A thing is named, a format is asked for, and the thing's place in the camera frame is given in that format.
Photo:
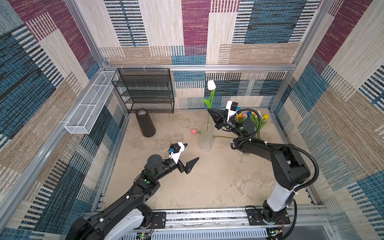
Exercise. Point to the white tulip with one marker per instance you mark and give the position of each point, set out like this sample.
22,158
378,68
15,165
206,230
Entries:
211,86

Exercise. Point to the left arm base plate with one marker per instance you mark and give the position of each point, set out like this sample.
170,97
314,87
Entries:
156,220

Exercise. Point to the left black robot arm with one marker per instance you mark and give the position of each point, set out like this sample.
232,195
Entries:
130,212

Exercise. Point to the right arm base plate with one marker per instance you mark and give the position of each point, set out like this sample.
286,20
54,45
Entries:
263,217

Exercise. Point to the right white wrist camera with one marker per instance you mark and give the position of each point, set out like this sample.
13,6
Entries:
232,110

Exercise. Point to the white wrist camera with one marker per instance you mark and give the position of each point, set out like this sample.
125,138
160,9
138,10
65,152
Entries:
232,110
175,152

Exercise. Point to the aluminium frame crossbar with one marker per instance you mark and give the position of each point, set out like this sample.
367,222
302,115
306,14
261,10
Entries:
200,68

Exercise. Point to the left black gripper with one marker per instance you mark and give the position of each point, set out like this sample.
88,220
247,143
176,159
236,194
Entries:
187,167

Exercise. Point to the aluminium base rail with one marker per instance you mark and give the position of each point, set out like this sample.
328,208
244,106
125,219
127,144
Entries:
307,223

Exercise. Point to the white wire mesh basket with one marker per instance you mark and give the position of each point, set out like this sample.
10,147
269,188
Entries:
88,110

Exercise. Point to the dark cylindrical vase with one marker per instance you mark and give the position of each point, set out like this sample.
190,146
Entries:
145,123

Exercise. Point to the tulip bunch yellow orange pink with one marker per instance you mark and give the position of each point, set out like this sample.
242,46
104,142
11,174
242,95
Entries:
243,116

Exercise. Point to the tulip bunch blue yellow white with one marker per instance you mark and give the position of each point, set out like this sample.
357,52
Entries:
261,123

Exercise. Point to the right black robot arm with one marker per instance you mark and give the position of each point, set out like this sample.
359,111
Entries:
289,168

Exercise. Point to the clear glass vase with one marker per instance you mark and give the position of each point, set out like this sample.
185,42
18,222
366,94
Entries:
206,138

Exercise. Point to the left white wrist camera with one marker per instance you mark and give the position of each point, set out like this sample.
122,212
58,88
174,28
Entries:
175,152

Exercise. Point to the black wire shelf rack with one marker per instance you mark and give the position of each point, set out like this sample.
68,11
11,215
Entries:
149,89

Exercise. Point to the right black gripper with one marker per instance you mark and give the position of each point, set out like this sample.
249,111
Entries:
217,115

